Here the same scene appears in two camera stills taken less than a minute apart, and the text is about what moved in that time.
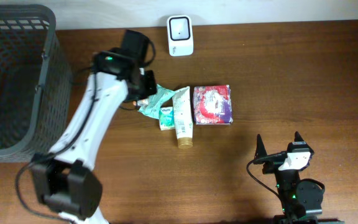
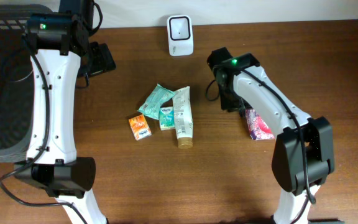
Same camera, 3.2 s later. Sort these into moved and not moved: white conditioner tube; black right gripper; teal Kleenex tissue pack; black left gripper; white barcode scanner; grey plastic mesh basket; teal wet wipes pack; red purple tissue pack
Moved: black right gripper; black left gripper; red purple tissue pack
Not moved: white barcode scanner; teal Kleenex tissue pack; grey plastic mesh basket; white conditioner tube; teal wet wipes pack
